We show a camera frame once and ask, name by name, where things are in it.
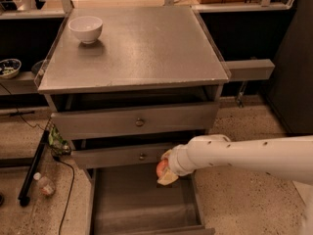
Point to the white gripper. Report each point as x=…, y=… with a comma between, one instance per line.
x=177, y=161

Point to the red apple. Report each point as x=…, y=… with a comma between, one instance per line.
x=161, y=166

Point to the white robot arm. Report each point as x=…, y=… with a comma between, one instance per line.
x=289, y=158

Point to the middle grey drawer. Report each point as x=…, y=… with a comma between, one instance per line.
x=123, y=155

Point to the grey drawer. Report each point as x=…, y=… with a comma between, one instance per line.
x=134, y=121
x=123, y=155
x=128, y=201

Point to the top grey drawer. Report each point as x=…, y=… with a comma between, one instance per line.
x=134, y=121

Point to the bottom grey drawer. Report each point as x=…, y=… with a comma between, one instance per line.
x=128, y=201

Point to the grey drawer cabinet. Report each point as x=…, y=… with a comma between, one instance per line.
x=145, y=56

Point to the green snack bag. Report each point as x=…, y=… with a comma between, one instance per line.
x=57, y=143

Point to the grey side shelf beam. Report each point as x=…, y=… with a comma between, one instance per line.
x=247, y=70

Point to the plastic water bottle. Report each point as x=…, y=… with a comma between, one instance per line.
x=45, y=184

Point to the white board corner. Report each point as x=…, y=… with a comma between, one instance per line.
x=305, y=191

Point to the black metal bar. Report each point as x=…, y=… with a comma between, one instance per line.
x=23, y=198

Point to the white ceramic bowl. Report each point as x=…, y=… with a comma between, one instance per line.
x=86, y=29

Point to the patterned small bowl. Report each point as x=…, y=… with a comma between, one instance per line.
x=10, y=68

